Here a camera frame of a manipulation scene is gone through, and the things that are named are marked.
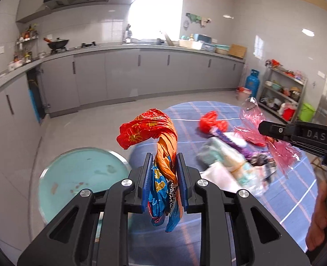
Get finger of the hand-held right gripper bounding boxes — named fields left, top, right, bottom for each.
left=258, top=120, right=294, bottom=145

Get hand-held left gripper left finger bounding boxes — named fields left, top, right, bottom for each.
left=17, top=152, right=156, bottom=266

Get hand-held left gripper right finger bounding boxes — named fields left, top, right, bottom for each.
left=176, top=152, right=311, bottom=266

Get pink cellophane wrapper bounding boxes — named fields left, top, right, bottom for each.
left=234, top=97, right=303, bottom=179

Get orange blue plastic wrapper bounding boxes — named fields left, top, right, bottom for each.
left=116, top=108, right=185, bottom=233

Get teal enamel basin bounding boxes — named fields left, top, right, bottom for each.
left=38, top=147, right=132, bottom=226

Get person's right hand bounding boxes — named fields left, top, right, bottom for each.
left=305, top=180, right=327, bottom=252

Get red plastic bucket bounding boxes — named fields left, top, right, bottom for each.
left=282, top=107, right=296, bottom=122

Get green plastic bucket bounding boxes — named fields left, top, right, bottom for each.
left=298, top=102, right=316, bottom=122

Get bin with red bag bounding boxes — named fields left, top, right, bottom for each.
left=236, top=87, right=251, bottom=102

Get pile of mixed wrappers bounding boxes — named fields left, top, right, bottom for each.
left=197, top=129, right=278, bottom=197

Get blue gas cylinder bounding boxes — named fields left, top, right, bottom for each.
left=245, top=69, right=260, bottom=95

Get metal shelf rack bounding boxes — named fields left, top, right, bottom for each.
left=258, top=66, right=308, bottom=124

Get red plastic bag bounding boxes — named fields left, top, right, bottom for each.
left=199, top=111, right=228, bottom=133

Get blue checked tablecloth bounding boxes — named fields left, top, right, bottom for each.
left=127, top=101, right=319, bottom=266

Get cardboard box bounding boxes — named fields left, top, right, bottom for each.
left=229, top=44, right=248, bottom=59

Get grey kitchen base cabinets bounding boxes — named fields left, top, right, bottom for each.
left=0, top=46, right=246, bottom=139

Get blue plastic box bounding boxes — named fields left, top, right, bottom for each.
left=193, top=34, right=215, bottom=43

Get white plastic crate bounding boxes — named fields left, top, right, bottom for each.
left=179, top=39, right=204, bottom=50

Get gas stove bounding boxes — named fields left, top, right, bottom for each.
left=51, top=42, right=101, bottom=54

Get dish rack with utensils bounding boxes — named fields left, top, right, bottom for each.
left=122, top=23, right=132, bottom=44

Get black wok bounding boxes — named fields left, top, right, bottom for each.
left=43, top=37, right=70, bottom=51

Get bright window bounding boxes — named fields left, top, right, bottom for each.
left=128, top=0, right=184, bottom=41

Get spice rack with bottles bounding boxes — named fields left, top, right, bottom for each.
left=15, top=23, right=39, bottom=45

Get grey range hood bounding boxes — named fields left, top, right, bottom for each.
left=43, top=0, right=112, bottom=13

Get wall hooks with cloths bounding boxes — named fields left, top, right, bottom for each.
left=186, top=12, right=212, bottom=28

